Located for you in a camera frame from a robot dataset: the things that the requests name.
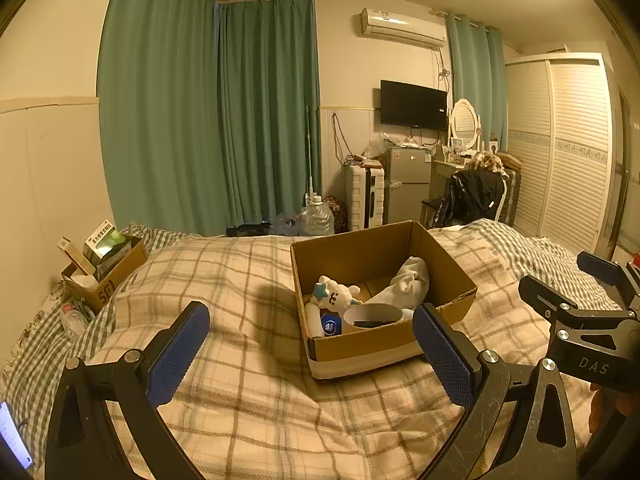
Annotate white bottle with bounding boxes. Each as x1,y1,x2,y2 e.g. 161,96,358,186
303,305,326,339

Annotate white air conditioner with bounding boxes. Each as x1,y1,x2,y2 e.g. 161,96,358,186
360,7,448,52

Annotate wall cable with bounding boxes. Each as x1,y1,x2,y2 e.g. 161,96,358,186
330,112,354,162

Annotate small cardboard box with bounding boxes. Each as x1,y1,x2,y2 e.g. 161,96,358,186
61,235,150,317

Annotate person's right hand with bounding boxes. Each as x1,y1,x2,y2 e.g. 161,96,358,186
589,381,640,434

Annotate green checkered pillow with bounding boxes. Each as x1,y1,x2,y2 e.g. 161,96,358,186
0,220,183,403

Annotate grey mini fridge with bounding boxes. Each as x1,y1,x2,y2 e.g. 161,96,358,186
384,146,434,226

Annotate dark floral bag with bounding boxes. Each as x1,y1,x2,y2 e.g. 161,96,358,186
325,197,347,234

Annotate black wall television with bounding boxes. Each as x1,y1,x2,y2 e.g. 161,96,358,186
379,79,449,130

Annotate smartphone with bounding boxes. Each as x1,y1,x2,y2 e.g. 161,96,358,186
0,401,35,472

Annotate narrow green curtain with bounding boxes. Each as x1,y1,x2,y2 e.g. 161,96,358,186
445,12,509,154

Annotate black jacket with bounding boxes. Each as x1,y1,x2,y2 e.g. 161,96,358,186
437,166,506,227

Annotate green tissue box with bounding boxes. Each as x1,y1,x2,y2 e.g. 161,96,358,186
83,219,129,264

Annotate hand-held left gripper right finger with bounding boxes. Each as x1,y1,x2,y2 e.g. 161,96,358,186
411,303,579,480

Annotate large cardboard box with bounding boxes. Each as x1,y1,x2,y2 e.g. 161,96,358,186
290,220,479,382

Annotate black bag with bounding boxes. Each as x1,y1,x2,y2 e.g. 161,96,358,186
226,222,272,238

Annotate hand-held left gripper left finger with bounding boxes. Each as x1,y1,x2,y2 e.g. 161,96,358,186
45,301,212,480

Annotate white pole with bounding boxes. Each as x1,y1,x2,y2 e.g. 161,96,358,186
305,105,317,197

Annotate white round cup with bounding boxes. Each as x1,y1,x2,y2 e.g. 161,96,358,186
341,302,405,336

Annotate green corner curtain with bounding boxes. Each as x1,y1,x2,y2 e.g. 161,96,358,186
216,0,322,229

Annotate beige plaid blanket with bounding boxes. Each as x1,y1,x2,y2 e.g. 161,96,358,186
85,230,596,480

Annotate green checkered duvet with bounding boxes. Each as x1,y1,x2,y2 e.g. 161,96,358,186
459,217,622,312

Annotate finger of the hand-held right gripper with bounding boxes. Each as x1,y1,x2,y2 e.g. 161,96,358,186
518,274,640,328
576,251,640,288

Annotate wide green curtain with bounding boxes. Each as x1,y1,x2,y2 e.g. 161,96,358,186
99,0,222,237

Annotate large clear water jug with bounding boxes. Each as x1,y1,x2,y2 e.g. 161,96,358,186
301,194,335,236

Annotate white ribbed suitcase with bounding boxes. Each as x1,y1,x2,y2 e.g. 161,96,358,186
344,163,386,232

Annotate slim beige carton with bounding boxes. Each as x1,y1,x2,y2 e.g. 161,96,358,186
60,237,97,278

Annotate white louvred wardrobe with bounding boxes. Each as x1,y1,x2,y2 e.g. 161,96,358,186
504,52,617,262

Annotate white oval mirror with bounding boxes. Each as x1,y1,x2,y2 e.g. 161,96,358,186
448,98,479,144

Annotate white towel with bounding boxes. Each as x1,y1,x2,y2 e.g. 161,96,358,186
372,256,431,312

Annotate clear plastic bottle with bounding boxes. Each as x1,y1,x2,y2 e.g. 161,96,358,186
61,302,94,337

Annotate brown suitcase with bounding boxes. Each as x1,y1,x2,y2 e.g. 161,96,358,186
499,154,524,227

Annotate white plush toy blue star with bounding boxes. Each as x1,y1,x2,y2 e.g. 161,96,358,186
309,275,362,319

